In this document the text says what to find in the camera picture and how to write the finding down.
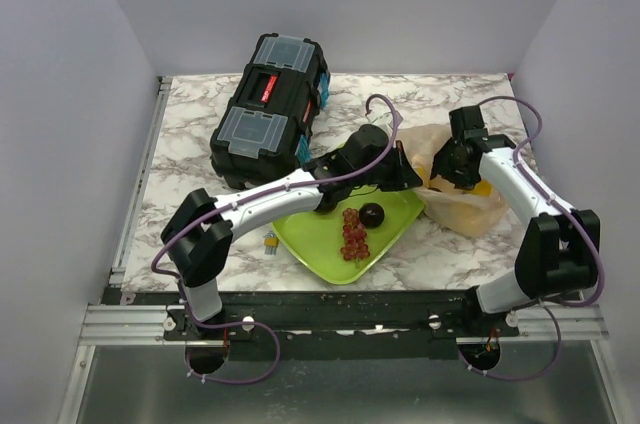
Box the black plastic toolbox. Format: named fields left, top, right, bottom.
left=210, top=33, right=331, bottom=190

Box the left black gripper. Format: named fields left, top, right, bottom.
left=353, top=142, right=423, bottom=193

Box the green plastic tray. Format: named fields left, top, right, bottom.
left=272, top=186, right=424, bottom=285

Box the translucent orange plastic bag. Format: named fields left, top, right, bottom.
left=397, top=124, right=510, bottom=238

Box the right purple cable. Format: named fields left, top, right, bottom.
left=457, top=96, right=606, bottom=381

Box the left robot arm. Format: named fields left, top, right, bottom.
left=160, top=124, right=423, bottom=339

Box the fake red grape bunch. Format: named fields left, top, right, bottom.
left=340, top=208, right=370, bottom=261

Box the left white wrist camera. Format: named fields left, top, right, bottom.
left=367, top=113, right=393, bottom=134

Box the fake yellow banana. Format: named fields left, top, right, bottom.
left=414, top=166, right=492, bottom=197

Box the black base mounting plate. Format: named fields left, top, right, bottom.
left=100, top=290, right=523, bottom=368

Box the purple cable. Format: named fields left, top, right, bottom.
left=150, top=95, right=401, bottom=386
left=457, top=96, right=606, bottom=381

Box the dark purple fake plum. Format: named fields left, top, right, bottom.
left=358, top=202, right=385, bottom=229

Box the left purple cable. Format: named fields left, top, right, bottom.
left=150, top=95, right=401, bottom=386

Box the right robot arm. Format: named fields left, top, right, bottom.
left=431, top=105, right=604, bottom=336

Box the dark red fake apple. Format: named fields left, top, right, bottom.
left=315, top=205, right=336, bottom=215

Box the aluminium extrusion rail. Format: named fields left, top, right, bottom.
left=79, top=303, right=610, bottom=347

